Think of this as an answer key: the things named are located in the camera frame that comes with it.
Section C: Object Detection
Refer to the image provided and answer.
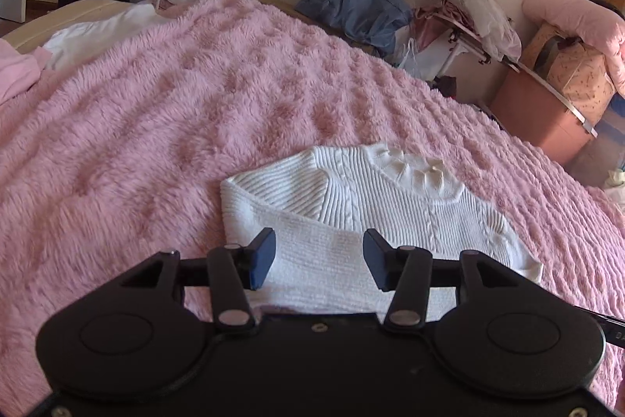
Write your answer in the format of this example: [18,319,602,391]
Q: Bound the white ribbed knit sweater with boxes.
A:
[220,144,542,315]

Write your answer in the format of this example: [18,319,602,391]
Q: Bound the white ruffled pillow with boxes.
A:
[603,168,625,190]

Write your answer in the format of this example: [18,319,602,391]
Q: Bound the pink fluffy bed blanket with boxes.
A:
[1,0,624,416]

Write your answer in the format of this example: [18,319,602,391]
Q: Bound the blue clear storage bin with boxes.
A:
[568,96,625,190]

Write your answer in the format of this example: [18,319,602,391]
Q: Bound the terracotta storage box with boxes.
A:
[489,71,593,165]

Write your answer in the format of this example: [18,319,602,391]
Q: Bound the white folding rack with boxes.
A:
[421,17,519,82]

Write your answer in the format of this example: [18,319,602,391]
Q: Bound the floral fabric storage bag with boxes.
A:
[520,23,616,125]

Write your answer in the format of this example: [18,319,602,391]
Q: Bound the white plastic bag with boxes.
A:
[411,0,522,61]

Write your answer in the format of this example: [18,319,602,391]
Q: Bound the white folded garment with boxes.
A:
[43,3,186,71]

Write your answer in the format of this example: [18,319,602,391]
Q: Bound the pink folded garment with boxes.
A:
[0,39,51,104]

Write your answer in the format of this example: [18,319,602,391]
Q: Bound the pink puffy jacket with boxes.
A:
[522,0,624,96]

